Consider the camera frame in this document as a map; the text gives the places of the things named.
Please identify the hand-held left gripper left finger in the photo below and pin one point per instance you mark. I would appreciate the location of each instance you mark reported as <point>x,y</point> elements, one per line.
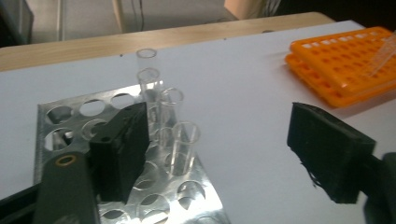
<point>121,155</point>

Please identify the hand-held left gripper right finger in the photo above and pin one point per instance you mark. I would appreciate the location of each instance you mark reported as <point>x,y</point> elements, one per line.
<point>327,149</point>

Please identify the clear glass test tube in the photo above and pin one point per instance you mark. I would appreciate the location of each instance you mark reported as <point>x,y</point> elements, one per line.
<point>146,60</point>
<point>381,56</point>
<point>171,118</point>
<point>151,93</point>
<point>185,149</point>

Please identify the metal test tube rack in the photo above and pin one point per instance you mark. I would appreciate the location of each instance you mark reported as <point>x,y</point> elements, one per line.
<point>174,199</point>

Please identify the orange test tube rack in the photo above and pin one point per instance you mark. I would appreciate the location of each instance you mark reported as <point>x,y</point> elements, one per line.
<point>336,65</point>

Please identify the wooden table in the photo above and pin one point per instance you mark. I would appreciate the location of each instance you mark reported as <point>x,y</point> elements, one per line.
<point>93,46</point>

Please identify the dark cabinet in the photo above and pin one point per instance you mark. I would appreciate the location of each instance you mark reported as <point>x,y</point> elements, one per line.
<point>14,21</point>

